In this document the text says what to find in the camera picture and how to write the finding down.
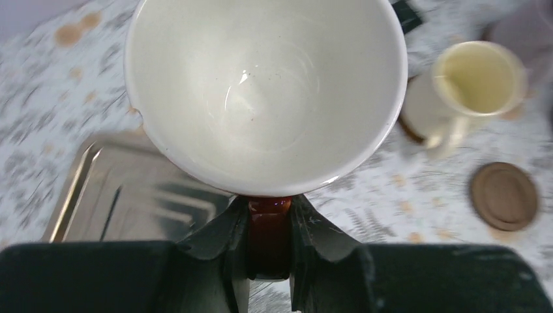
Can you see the dark walnut coaster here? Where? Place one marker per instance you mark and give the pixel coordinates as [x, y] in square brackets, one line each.
[504, 196]

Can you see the white mug dark red outside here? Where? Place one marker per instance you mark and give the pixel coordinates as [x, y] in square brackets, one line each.
[266, 99]

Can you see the brown wooden coaster far left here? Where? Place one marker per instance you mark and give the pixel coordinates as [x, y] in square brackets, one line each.
[413, 136]

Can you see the cream yellow mug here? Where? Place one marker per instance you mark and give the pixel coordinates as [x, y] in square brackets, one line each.
[469, 84]

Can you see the black white chessboard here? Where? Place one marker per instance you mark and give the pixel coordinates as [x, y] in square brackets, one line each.
[408, 17]

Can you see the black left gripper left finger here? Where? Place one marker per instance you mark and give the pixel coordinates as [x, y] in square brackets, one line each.
[204, 272]

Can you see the metal tray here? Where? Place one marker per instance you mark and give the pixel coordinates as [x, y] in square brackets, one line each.
[121, 188]

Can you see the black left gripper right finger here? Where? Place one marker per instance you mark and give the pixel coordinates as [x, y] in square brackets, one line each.
[333, 272]

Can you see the lilac mug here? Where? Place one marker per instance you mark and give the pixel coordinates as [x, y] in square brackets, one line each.
[527, 32]

